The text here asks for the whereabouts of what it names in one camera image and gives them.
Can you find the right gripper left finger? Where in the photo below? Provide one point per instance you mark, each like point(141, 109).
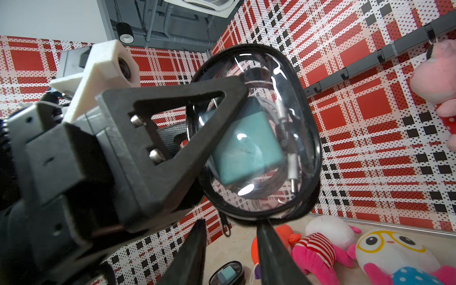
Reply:
point(187, 268)

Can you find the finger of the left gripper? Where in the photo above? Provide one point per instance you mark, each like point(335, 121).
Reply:
point(174, 149)

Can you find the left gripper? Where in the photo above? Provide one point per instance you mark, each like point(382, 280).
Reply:
point(64, 183)

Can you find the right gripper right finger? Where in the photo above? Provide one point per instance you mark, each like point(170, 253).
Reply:
point(277, 265)

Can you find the teal charger top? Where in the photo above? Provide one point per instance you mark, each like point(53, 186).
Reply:
point(226, 275)

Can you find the teal charger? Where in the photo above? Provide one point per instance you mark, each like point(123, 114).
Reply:
point(249, 147)
point(226, 275)

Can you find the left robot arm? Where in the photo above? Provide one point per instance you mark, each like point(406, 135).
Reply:
point(59, 266)

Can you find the pink striped plush doll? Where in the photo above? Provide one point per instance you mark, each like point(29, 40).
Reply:
point(326, 242)

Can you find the ceiling spot lamp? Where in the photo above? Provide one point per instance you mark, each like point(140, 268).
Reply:
point(125, 33)

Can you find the pink hanging plush toy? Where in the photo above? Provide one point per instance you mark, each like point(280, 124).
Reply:
point(434, 81)

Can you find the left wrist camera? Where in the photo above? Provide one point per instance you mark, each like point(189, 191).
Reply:
point(109, 66)

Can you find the black hook rail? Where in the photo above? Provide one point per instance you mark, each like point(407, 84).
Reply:
point(428, 33)

